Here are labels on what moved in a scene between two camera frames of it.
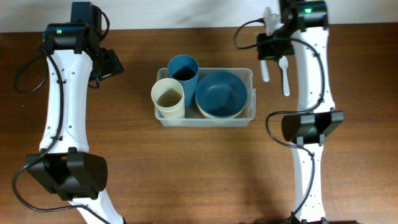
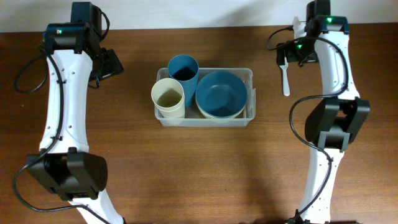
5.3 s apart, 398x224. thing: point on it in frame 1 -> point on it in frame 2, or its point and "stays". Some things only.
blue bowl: x=221 y=94 stays
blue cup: x=185 y=70 stays
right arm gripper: x=265 y=53 -> x=288 y=46
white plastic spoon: x=283 y=63 stays
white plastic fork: x=264 y=71 -> x=247 y=112
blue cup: x=189 y=88 stays
